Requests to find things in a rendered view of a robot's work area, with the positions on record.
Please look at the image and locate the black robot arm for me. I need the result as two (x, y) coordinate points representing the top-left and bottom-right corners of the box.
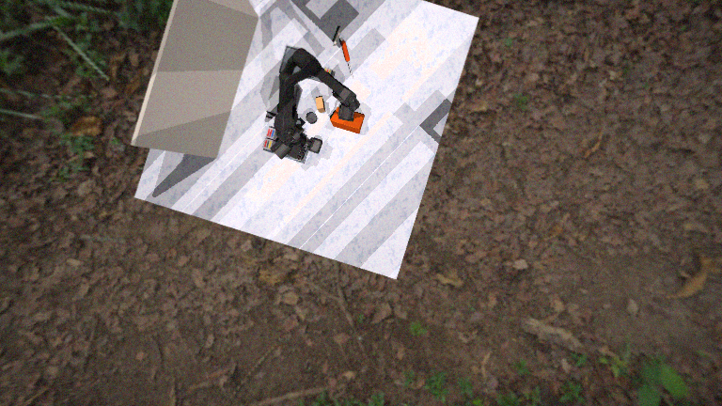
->
(270, 48), (360, 160)

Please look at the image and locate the orange-handled screwdriver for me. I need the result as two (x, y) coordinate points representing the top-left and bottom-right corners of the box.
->
(341, 40), (353, 78)

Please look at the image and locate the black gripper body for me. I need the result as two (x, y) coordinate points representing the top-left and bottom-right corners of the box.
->
(296, 133), (322, 154)

